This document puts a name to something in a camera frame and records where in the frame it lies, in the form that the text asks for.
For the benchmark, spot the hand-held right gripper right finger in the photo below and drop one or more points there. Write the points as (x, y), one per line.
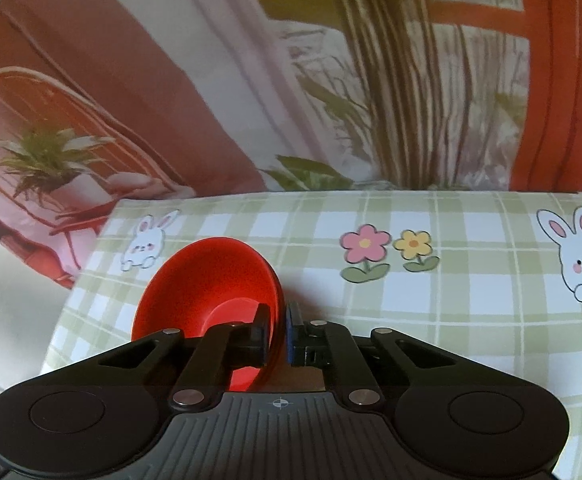
(290, 332)

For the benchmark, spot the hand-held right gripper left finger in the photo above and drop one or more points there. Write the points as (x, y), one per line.
(256, 335)

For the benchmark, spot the small red bowl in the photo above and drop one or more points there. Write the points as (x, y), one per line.
(196, 290)

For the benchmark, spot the green checked bunny tablecloth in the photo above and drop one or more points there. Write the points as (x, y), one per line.
(421, 300)

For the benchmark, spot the printed backdrop cloth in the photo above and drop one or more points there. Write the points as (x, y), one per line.
(221, 85)

